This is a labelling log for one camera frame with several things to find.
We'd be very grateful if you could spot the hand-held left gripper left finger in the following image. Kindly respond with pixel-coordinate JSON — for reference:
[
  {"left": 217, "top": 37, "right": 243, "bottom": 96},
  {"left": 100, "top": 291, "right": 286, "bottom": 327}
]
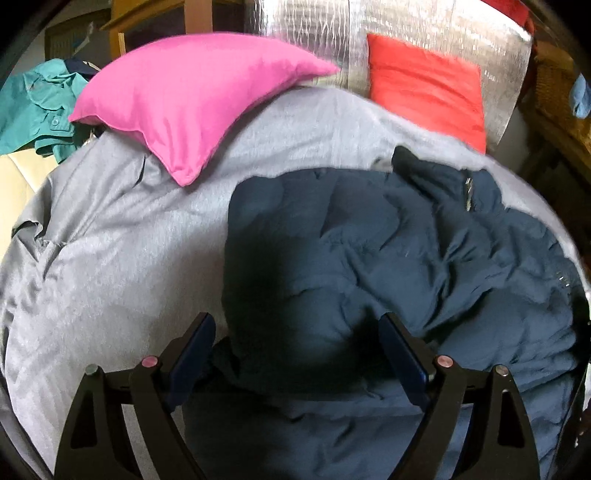
[{"left": 54, "top": 312, "right": 217, "bottom": 480}]

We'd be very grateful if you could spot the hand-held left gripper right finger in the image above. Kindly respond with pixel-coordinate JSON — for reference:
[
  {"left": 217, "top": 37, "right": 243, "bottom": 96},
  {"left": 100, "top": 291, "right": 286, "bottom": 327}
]
[{"left": 379, "top": 312, "right": 540, "bottom": 480}]

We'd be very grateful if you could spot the large wicker basket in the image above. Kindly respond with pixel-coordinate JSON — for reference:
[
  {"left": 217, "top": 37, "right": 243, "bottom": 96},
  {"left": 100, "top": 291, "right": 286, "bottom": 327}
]
[{"left": 531, "top": 41, "right": 591, "bottom": 139}]

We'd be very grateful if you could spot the red cloth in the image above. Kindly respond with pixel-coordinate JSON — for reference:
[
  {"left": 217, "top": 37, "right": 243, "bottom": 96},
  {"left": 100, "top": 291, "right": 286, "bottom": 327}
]
[{"left": 485, "top": 0, "right": 532, "bottom": 28}]

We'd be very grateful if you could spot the dark patterned cloth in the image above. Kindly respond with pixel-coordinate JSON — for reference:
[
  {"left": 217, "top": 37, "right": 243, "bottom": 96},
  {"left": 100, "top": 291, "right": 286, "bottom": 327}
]
[{"left": 65, "top": 58, "right": 100, "bottom": 77}]

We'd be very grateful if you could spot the grey bed sheet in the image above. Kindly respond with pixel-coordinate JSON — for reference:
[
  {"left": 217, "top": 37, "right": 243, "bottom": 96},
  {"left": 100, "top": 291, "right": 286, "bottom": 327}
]
[{"left": 0, "top": 85, "right": 591, "bottom": 480}]

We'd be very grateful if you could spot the silver foil mat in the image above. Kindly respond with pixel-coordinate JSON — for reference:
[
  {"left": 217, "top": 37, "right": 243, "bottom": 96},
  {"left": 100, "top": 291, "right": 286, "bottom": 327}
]
[{"left": 247, "top": 0, "right": 534, "bottom": 148}]

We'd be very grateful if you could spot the teal shirt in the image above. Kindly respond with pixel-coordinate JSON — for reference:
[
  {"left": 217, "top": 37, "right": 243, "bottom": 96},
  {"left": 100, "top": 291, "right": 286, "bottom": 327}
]
[{"left": 0, "top": 58, "right": 93, "bottom": 164}]

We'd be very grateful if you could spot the pink pillow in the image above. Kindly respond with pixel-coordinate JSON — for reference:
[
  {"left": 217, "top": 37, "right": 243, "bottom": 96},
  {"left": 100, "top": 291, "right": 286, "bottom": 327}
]
[{"left": 69, "top": 34, "right": 340, "bottom": 188}]

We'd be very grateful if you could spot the navy quilted jacket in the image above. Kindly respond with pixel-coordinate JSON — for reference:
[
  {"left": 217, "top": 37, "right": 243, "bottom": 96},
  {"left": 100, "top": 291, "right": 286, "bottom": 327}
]
[{"left": 182, "top": 147, "right": 585, "bottom": 480}]

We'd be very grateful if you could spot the light blue cloth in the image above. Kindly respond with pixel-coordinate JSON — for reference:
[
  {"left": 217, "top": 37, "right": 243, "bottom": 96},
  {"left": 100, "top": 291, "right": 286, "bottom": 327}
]
[{"left": 571, "top": 74, "right": 591, "bottom": 117}]

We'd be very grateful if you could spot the cream sofa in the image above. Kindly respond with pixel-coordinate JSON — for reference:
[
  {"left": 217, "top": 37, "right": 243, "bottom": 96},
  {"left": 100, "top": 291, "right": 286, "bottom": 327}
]
[{"left": 0, "top": 148, "right": 65, "bottom": 259}]

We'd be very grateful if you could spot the red-orange pillow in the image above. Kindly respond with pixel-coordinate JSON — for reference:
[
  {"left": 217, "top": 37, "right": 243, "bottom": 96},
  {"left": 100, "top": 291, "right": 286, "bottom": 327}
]
[{"left": 367, "top": 33, "right": 488, "bottom": 155}]

